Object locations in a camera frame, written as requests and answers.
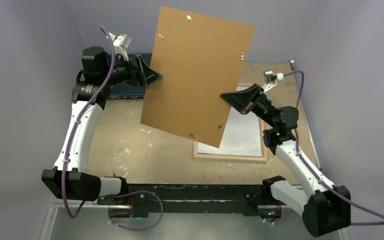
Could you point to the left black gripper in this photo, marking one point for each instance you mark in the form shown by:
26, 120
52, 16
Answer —
141, 76

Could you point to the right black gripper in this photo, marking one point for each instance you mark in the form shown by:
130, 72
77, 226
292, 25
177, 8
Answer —
245, 100

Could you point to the printed photo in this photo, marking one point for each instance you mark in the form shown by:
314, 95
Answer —
241, 137

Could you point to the wooden picture frame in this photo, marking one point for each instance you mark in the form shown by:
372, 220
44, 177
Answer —
234, 159

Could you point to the brown backing board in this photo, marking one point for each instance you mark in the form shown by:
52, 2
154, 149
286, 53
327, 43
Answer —
199, 57

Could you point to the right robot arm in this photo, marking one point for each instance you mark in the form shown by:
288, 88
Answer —
322, 205

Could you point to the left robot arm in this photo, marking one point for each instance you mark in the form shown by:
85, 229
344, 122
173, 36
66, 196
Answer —
69, 177

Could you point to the dark network switch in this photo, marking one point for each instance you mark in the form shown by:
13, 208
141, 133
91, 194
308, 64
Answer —
126, 91

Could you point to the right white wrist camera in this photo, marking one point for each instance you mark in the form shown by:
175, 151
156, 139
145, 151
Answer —
270, 80

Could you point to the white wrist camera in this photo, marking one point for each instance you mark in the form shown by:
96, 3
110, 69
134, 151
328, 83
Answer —
270, 80
121, 44

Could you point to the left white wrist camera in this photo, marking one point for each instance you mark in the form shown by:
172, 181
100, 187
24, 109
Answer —
121, 44

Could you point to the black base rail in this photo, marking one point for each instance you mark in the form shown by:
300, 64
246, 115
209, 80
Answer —
244, 199

